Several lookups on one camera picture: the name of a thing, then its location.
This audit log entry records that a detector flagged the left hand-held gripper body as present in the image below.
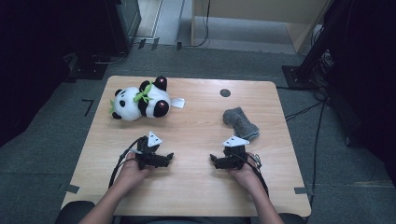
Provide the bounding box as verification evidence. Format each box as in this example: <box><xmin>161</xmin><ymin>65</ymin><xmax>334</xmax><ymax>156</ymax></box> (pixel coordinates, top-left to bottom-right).
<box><xmin>134</xmin><ymin>131</ymin><xmax>163</xmax><ymax>171</ymax></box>

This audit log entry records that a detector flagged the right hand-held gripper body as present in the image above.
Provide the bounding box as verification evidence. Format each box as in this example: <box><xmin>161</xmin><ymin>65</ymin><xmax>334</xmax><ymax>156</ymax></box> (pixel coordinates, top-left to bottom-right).
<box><xmin>222</xmin><ymin>135</ymin><xmax>250</xmax><ymax>171</ymax></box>

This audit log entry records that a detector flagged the grey sock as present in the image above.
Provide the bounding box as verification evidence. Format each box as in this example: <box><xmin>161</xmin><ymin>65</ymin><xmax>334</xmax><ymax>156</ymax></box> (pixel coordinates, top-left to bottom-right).
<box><xmin>222</xmin><ymin>105</ymin><xmax>261</xmax><ymax>141</ymax></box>

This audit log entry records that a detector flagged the panda plush toy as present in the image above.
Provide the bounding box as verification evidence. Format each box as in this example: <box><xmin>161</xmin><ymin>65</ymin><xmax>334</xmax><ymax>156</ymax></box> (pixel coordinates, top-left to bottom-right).
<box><xmin>107</xmin><ymin>75</ymin><xmax>186</xmax><ymax>122</ymax></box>

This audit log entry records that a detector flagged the person's right hand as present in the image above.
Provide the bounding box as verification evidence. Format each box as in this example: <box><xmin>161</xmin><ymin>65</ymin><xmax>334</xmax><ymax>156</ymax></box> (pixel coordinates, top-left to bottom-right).
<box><xmin>228</xmin><ymin>152</ymin><xmax>265</xmax><ymax>194</ymax></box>

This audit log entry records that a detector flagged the person's left hand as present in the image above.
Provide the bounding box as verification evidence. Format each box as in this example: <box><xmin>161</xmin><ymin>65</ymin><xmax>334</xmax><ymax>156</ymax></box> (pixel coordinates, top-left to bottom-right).
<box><xmin>120</xmin><ymin>152</ymin><xmax>154</xmax><ymax>188</ymax></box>

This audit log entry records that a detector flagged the person's dark clothing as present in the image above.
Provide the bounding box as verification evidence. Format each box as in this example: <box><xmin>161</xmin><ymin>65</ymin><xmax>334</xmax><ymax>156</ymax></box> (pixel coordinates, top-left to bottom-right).
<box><xmin>120</xmin><ymin>216</ymin><xmax>251</xmax><ymax>224</ymax></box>

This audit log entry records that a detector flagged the person's right leg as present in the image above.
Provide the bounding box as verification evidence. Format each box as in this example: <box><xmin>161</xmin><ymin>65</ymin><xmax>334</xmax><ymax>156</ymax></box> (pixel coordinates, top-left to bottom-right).
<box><xmin>278</xmin><ymin>213</ymin><xmax>307</xmax><ymax>224</ymax></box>

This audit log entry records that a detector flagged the person's leg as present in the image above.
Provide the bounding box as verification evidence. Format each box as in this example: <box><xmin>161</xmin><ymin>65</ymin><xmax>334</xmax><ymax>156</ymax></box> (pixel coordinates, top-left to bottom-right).
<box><xmin>54</xmin><ymin>200</ymin><xmax>96</xmax><ymax>224</ymax></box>
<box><xmin>278</xmin><ymin>213</ymin><xmax>307</xmax><ymax>224</ymax></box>

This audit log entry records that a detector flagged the person's left leg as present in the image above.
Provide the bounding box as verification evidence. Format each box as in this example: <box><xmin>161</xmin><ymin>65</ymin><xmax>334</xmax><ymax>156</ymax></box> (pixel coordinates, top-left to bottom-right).
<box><xmin>54</xmin><ymin>200</ymin><xmax>96</xmax><ymax>224</ymax></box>

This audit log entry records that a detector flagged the black metal stand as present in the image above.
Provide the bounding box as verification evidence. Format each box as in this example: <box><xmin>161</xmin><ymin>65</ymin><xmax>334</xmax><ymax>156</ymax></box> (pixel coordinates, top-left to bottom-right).
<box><xmin>281</xmin><ymin>0</ymin><xmax>354</xmax><ymax>91</ymax></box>

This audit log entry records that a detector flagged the black cabinet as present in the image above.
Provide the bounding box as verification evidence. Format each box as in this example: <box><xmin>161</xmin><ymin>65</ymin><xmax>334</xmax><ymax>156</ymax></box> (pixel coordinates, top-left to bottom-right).
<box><xmin>104</xmin><ymin>0</ymin><xmax>143</xmax><ymax>55</ymax></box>

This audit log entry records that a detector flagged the dark curtain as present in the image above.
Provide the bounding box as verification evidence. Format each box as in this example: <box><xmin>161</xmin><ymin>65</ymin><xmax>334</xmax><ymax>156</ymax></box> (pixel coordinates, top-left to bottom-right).
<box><xmin>323</xmin><ymin>0</ymin><xmax>396</xmax><ymax>186</ymax></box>
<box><xmin>0</xmin><ymin>0</ymin><xmax>108</xmax><ymax>147</ymax></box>

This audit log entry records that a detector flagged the light wooden cabinet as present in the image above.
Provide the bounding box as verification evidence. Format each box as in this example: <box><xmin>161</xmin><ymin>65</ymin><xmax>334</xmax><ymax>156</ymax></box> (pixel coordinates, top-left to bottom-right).
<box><xmin>190</xmin><ymin>0</ymin><xmax>335</xmax><ymax>54</ymax></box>

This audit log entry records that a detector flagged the left hand-held gripper cable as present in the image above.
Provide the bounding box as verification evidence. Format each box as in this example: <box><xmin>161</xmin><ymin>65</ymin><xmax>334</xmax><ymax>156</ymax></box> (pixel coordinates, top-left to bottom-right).
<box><xmin>107</xmin><ymin>136</ymin><xmax>146</xmax><ymax>189</ymax></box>

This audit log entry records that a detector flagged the hand-held gripper cable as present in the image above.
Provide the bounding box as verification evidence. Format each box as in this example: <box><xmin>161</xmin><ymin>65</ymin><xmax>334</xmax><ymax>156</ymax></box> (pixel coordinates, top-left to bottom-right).
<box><xmin>107</xmin><ymin>136</ymin><xmax>146</xmax><ymax>189</ymax></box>
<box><xmin>232</xmin><ymin>152</ymin><xmax>270</xmax><ymax>198</ymax></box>

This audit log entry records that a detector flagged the right hand-held gripper cable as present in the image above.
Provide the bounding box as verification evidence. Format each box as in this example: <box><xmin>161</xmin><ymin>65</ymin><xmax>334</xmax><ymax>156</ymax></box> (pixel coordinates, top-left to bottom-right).
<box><xmin>232</xmin><ymin>152</ymin><xmax>270</xmax><ymax>198</ymax></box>

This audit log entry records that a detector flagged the short black floor cable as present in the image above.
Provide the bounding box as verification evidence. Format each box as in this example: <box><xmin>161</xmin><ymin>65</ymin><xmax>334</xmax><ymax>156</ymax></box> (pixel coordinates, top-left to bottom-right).
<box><xmin>284</xmin><ymin>99</ymin><xmax>326</xmax><ymax>122</ymax></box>

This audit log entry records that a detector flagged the long black floor cable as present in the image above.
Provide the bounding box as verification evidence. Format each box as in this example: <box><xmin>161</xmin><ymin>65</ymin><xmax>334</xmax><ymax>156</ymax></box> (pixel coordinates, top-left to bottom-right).
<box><xmin>306</xmin><ymin>101</ymin><xmax>327</xmax><ymax>218</ymax></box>

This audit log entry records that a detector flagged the black looped floor cable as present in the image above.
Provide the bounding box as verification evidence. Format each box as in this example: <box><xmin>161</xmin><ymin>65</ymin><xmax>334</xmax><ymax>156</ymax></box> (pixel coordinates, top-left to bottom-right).
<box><xmin>92</xmin><ymin>50</ymin><xmax>128</xmax><ymax>65</ymax></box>

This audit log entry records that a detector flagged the black floor base plate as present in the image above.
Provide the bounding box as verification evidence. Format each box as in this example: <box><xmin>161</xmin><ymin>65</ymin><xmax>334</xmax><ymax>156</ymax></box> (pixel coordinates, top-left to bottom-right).
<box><xmin>68</xmin><ymin>60</ymin><xmax>109</xmax><ymax>81</ymax></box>

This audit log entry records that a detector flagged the tangle of cables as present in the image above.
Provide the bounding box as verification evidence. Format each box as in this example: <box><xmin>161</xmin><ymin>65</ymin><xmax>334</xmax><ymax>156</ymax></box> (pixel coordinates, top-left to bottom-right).
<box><xmin>311</xmin><ymin>49</ymin><xmax>334</xmax><ymax>101</ymax></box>

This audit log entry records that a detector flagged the black hanging cable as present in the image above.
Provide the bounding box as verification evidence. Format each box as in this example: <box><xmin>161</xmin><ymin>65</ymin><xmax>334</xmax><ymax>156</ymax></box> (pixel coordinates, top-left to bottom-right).
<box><xmin>186</xmin><ymin>0</ymin><xmax>212</xmax><ymax>49</ymax></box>

